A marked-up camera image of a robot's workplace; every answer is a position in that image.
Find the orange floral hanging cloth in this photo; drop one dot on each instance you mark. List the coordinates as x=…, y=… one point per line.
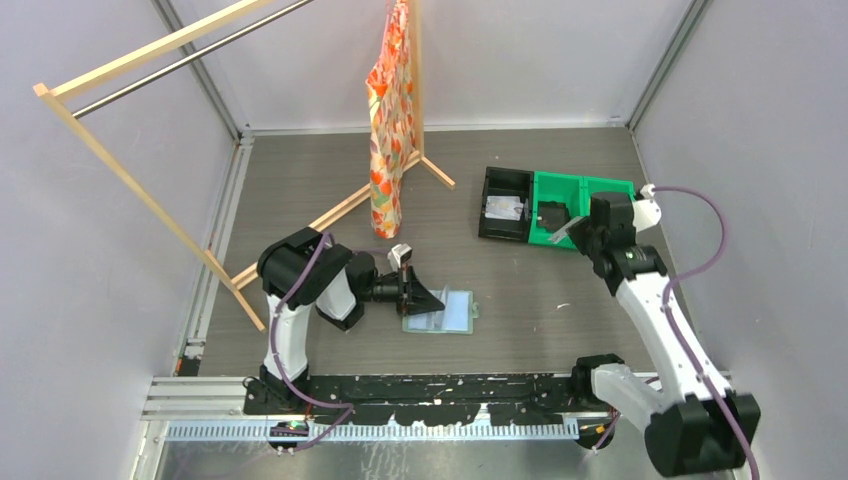
x=389, y=93

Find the green bin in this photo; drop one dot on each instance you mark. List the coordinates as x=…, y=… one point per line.
x=594, y=185
x=549, y=186

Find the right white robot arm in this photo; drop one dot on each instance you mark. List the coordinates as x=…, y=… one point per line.
x=695, y=422

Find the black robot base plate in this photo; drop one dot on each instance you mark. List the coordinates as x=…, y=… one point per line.
x=434, y=400

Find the wooden clothes rack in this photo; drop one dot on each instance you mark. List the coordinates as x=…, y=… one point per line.
x=79, y=249

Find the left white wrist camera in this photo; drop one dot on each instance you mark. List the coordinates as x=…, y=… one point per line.
x=398, y=256

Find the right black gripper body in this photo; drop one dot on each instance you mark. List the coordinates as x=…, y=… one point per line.
x=584, y=236

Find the white credit card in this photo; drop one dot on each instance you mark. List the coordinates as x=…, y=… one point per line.
x=563, y=232

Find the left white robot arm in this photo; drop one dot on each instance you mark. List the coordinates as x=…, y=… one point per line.
x=307, y=272

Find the black cards in bin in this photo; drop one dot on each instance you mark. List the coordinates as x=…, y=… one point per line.
x=552, y=216

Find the white cards in bin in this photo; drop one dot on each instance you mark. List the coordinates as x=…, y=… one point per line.
x=509, y=208

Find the green bin middle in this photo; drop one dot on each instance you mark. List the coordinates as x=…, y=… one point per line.
x=549, y=186

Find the black storage bin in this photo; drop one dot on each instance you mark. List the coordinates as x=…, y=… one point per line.
x=507, y=182

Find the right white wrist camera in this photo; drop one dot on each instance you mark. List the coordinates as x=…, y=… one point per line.
x=646, y=211

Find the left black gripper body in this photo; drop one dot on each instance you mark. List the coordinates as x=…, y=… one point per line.
x=385, y=289

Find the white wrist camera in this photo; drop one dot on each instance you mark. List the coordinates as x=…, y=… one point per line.
x=646, y=211
x=398, y=256

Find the green bin right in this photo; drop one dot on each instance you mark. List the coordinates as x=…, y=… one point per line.
x=594, y=185

